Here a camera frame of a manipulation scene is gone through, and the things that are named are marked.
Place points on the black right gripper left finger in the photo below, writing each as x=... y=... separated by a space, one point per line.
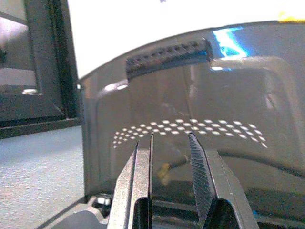
x=126 y=190

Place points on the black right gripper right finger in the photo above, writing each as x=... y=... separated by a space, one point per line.
x=202 y=179

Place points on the grey top-loading washing machine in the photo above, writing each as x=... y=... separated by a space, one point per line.
x=281 y=210

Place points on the yellow plastic object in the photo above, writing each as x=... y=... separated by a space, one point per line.
x=293 y=18

